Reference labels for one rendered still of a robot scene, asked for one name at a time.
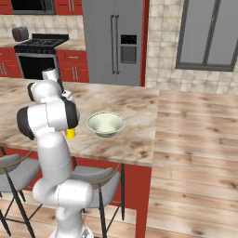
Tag red dining island base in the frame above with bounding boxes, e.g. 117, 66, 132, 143
0, 145, 153, 238

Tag grey stool with black legs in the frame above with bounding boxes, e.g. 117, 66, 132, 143
71, 162, 126, 238
0, 146, 43, 238

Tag black microwave oven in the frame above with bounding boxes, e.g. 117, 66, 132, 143
9, 0, 57, 16

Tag pale green bowl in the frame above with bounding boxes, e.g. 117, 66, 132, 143
86, 111, 127, 139

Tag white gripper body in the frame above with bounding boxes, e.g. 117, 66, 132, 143
62, 89, 76, 103

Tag yellow cup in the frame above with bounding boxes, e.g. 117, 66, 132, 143
65, 127, 76, 140

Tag grey framed window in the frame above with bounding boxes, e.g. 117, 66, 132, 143
175, 0, 238, 73

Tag red wall cupboards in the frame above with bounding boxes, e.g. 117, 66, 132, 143
0, 0, 14, 16
53, 0, 84, 17

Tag grey double-door fridge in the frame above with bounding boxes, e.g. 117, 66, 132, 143
81, 0, 145, 87

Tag red tall side panel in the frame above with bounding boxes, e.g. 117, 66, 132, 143
139, 0, 151, 87

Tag black stove with oven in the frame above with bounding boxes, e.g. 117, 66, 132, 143
13, 33, 71, 80

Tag red base cupboards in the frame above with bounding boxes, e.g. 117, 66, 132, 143
0, 46, 23, 79
56, 49, 90, 84

